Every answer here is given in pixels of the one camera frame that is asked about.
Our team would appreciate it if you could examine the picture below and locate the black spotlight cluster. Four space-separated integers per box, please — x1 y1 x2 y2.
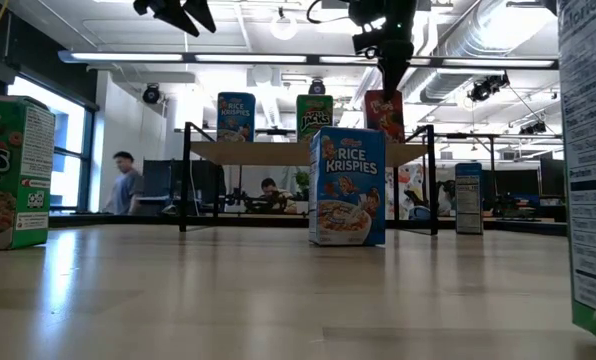
466 72 512 104
517 119 549 136

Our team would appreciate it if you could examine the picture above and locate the black aluminium table frame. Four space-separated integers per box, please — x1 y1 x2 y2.
47 213 569 236

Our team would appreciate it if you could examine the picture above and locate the potted green plant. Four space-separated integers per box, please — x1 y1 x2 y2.
293 168 311 215

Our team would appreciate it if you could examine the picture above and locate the large window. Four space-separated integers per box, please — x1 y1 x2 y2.
6 74 97 214

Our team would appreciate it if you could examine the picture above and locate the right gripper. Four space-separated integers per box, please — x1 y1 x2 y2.
351 22 418 102

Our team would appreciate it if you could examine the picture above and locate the black monitor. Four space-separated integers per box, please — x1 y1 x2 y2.
492 169 540 199
540 158 567 199
141 158 225 204

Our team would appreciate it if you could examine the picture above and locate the black beam with light strips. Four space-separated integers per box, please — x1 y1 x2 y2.
56 48 560 71

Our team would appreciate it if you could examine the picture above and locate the person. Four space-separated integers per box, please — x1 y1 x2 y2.
435 179 458 217
100 150 147 216
257 177 294 214

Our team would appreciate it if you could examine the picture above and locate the red Froot Loops cereal box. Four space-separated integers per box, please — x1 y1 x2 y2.
363 89 407 145

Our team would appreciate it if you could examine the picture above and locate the round white ceiling lamp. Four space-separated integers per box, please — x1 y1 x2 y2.
269 9 299 42

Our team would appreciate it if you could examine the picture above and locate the wooden shelf with black frame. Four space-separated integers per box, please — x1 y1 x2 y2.
178 121 440 237

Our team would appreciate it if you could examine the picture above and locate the blue Rice Krispies cereal box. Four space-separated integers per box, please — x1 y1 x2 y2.
307 125 387 248
454 161 484 236
216 91 257 143

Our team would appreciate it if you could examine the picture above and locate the green Apple Jacks cereal box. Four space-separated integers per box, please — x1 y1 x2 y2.
556 0 596 350
296 94 335 144
0 95 57 251

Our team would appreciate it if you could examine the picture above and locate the silver ceiling duct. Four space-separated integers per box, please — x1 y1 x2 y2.
417 0 562 104

